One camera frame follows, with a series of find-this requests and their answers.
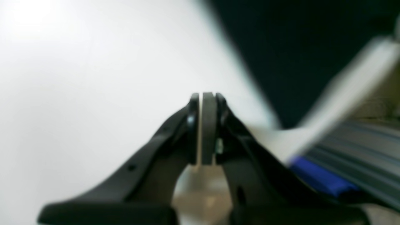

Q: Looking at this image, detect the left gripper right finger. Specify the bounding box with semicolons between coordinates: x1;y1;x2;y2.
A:
202;92;369;225

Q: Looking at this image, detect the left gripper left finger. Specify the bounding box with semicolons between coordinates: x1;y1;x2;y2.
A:
37;93;199;225

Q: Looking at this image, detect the black T-shirt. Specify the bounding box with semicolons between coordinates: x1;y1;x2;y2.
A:
206;0;400;129

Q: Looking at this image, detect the blue plastic bin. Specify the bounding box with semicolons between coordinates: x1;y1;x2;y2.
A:
289;157;361;198

